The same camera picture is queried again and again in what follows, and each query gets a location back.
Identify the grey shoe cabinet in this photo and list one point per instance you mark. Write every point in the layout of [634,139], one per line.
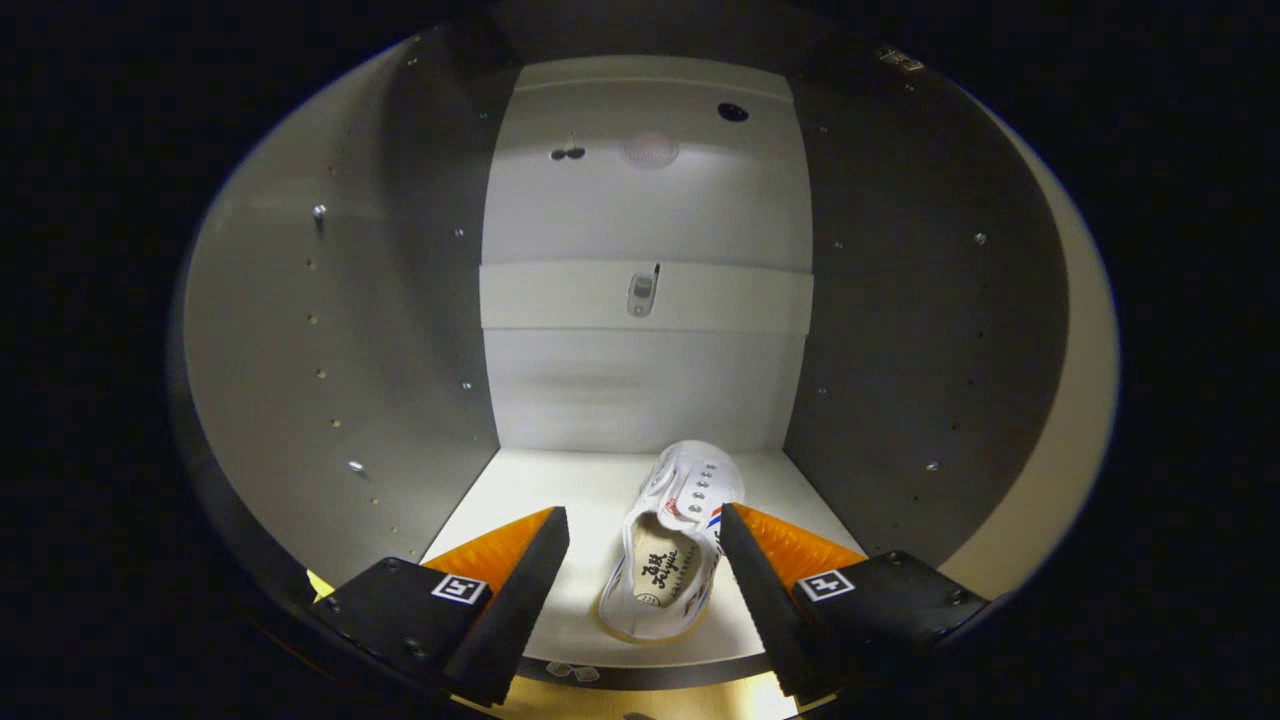
[640,380]

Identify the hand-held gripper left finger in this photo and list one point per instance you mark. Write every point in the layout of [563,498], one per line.
[515,620]

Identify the white canvas shoe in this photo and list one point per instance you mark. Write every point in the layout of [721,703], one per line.
[665,570]

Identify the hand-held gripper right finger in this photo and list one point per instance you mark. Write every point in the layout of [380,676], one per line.
[775,620]

